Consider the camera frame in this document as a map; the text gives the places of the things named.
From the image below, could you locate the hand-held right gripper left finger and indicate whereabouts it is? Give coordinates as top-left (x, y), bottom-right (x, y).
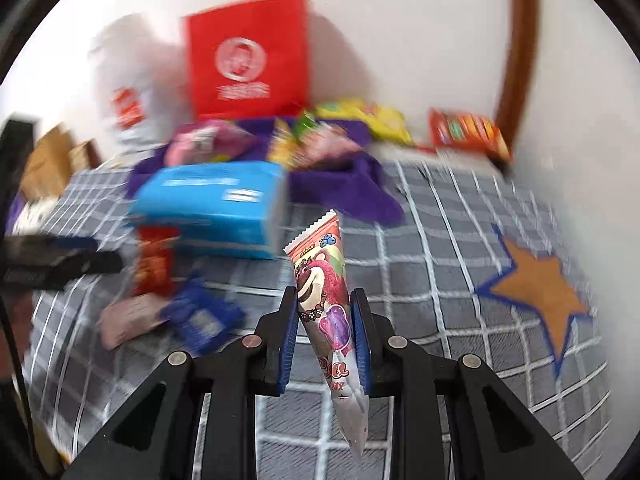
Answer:
top-left (65, 286), bottom-right (298, 480)

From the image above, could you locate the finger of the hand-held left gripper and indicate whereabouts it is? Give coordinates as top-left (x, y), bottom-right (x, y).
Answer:
top-left (60, 250), bottom-right (125, 277)
top-left (50, 236), bottom-right (100, 253)

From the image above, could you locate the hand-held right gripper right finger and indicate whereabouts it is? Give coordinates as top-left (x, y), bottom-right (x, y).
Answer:
top-left (348, 289), bottom-right (583, 480)

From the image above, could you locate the bear print snack packet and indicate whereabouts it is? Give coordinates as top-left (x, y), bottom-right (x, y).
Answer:
top-left (283, 211), bottom-right (371, 461)

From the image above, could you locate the green snack packet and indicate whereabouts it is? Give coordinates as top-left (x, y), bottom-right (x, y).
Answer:
top-left (295, 112), bottom-right (326, 142)

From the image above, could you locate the small red snack packet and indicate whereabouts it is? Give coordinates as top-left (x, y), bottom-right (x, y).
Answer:
top-left (131, 226), bottom-right (180, 297)

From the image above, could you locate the pale pink snack packet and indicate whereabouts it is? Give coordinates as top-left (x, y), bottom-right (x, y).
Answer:
top-left (100, 294), bottom-right (171, 350)

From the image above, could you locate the brown cardboard box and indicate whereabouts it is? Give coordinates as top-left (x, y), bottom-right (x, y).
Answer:
top-left (22, 125), bottom-right (73, 201)

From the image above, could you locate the dark blue snack packet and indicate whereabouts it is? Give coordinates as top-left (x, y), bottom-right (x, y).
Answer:
top-left (165, 280), bottom-right (246, 356)

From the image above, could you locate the brown paper bag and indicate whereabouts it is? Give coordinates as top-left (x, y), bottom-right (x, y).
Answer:
top-left (70, 140), bottom-right (102, 172)

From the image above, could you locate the grey grid blanket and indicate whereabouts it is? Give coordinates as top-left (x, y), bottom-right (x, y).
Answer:
top-left (15, 157), bottom-right (616, 480)

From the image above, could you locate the blue tissue pack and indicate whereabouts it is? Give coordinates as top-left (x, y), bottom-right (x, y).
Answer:
top-left (125, 161), bottom-right (290, 261)

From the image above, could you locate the purple towel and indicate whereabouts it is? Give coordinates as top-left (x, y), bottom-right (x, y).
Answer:
top-left (125, 117), bottom-right (406, 226)

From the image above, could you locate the white plastic bag red label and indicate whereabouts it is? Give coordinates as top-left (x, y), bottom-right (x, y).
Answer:
top-left (90, 15), bottom-right (193, 153)

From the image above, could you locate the light pink snack packet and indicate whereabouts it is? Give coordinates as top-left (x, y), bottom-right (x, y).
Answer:
top-left (300, 127), bottom-right (362, 167)

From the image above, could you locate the yellow snack packet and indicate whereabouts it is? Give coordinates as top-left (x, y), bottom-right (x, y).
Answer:
top-left (267, 120), bottom-right (301, 167)

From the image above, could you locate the yellow green chip bag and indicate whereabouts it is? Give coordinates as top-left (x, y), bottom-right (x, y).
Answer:
top-left (315, 99), bottom-right (411, 145)

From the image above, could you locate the red orange snack packet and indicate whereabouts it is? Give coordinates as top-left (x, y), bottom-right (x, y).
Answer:
top-left (430, 108), bottom-right (512, 161)

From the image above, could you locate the red paper bag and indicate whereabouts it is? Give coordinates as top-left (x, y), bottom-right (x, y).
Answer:
top-left (182, 0), bottom-right (313, 121)

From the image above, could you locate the wooden door frame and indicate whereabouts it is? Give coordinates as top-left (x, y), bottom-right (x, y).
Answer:
top-left (492, 0), bottom-right (543, 126)

